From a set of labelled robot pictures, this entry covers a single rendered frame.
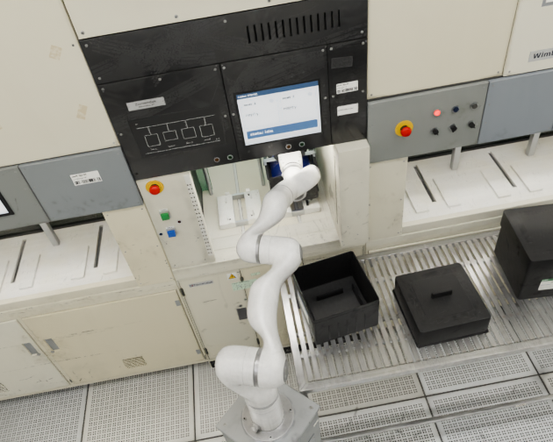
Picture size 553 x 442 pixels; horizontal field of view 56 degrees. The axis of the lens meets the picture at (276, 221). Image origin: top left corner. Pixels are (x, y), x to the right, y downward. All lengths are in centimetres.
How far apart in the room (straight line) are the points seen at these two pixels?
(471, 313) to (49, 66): 171
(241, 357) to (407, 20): 119
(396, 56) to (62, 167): 122
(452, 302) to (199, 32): 136
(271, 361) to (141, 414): 151
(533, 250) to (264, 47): 126
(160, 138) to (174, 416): 162
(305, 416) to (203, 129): 109
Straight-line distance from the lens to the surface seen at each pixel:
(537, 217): 233
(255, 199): 252
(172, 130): 185
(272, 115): 184
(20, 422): 332
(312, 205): 244
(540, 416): 298
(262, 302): 167
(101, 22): 169
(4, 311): 266
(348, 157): 195
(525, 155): 286
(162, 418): 298
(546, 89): 218
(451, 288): 216
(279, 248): 171
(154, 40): 170
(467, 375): 299
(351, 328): 213
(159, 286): 243
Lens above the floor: 259
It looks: 45 degrees down
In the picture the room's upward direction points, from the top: 9 degrees counter-clockwise
